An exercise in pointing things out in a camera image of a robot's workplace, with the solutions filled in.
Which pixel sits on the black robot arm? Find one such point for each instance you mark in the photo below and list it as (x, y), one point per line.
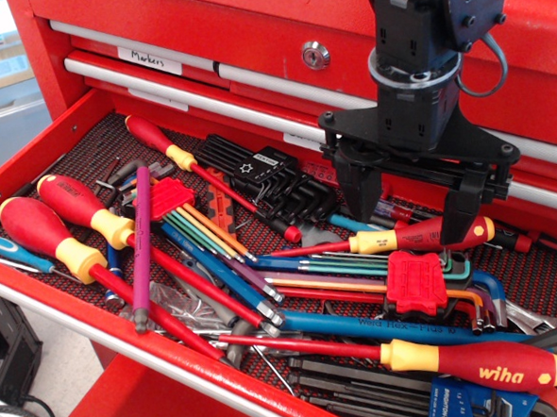
(412, 35)

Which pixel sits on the long blue Wera hex key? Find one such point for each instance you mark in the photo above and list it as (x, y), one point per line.
(364, 326)

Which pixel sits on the red yellow Wiha screwdriver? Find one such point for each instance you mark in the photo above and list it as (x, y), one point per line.
(505, 366)

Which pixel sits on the small red yellow screwdriver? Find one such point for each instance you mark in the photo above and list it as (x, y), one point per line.
(423, 236)

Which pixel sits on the blue white handle tool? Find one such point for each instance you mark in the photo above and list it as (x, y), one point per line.
(21, 257)

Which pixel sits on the red holder rainbow hex keys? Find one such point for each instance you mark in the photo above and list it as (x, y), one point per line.
(172, 205)

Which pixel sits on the red clip coloured hex keys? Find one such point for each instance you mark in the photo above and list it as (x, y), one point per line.
(407, 286)

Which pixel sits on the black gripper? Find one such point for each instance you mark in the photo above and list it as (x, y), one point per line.
(417, 130)

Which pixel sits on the large red yellow screwdriver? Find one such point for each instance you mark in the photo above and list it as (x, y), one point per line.
(38, 228)

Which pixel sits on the slim red yellow screwdriver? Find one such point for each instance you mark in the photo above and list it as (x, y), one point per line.
(151, 135)

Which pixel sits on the silver cabinet lock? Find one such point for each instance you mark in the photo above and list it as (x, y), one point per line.
(315, 55)

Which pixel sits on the blue Brighton hex key holder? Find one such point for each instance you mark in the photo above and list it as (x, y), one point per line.
(450, 397)

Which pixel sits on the orange black utility knife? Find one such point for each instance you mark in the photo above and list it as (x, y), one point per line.
(220, 209)

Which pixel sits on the open red drawer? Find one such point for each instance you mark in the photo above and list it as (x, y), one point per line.
(79, 141)

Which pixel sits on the red tool chest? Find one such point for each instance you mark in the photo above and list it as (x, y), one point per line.
(260, 41)

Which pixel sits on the black Torx key set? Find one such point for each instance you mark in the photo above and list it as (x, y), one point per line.
(272, 178)

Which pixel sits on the violet Allen key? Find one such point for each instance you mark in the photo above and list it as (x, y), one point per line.
(141, 275)

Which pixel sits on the white Markers label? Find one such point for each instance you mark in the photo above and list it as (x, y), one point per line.
(146, 59)

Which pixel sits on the black box on floor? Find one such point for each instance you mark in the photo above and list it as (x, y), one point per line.
(20, 354)

